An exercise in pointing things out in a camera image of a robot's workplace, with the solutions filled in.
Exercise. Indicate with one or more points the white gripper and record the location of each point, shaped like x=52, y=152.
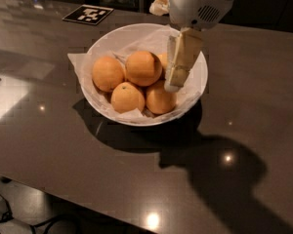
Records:
x=195, y=7

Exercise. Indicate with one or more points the orange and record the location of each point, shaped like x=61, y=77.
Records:
x=143, y=68
x=163, y=59
x=158, y=101
x=107, y=73
x=127, y=97

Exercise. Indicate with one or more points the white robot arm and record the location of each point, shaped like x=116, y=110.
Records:
x=192, y=17

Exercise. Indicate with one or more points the white ceramic bowl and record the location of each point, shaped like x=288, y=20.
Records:
x=120, y=39

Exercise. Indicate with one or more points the white paper liner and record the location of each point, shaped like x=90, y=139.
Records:
x=143, y=38

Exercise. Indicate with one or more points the black white marker card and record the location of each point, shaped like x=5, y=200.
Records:
x=88, y=14

